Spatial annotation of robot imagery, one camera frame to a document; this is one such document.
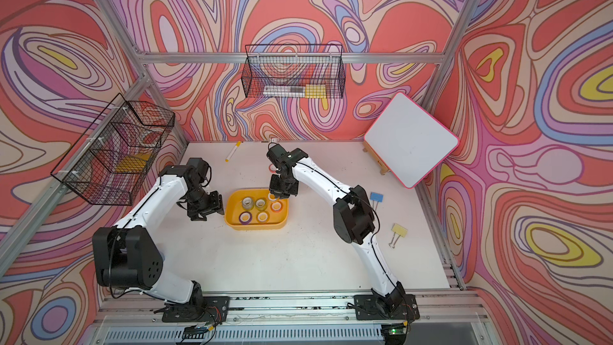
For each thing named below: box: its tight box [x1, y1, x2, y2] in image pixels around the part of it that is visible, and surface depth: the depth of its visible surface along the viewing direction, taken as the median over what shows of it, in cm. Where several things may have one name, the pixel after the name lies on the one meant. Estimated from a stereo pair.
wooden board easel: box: [362, 140, 391, 176], surface depth 107 cm
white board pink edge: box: [363, 91, 460, 190], surface depth 98 cm
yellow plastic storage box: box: [225, 188, 290, 231], surface depth 95 cm
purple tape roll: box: [238, 210, 253, 226], surface depth 95 cm
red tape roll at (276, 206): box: [269, 200, 284, 214], surface depth 98 cm
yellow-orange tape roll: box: [255, 210, 270, 224], surface depth 95 cm
